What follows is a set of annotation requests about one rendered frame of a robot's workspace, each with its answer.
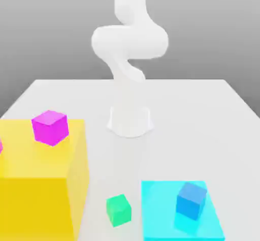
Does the small magenta cube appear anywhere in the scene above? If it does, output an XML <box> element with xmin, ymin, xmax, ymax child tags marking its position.
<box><xmin>31</xmin><ymin>110</ymin><xmax>70</xmax><ymax>147</ymax></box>

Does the small green cube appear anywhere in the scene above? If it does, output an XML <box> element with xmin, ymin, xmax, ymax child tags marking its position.
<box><xmin>106</xmin><ymin>193</ymin><xmax>132</xmax><ymax>228</ymax></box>

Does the small blue cube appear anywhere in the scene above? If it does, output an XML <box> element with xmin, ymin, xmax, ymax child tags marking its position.
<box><xmin>175</xmin><ymin>181</ymin><xmax>208</xmax><ymax>222</ymax></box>

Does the large cyan box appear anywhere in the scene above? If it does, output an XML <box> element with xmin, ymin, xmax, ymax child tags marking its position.
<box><xmin>141</xmin><ymin>180</ymin><xmax>226</xmax><ymax>241</ymax></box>

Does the large yellow box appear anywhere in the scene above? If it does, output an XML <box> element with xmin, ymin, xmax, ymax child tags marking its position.
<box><xmin>0</xmin><ymin>118</ymin><xmax>90</xmax><ymax>241</ymax></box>

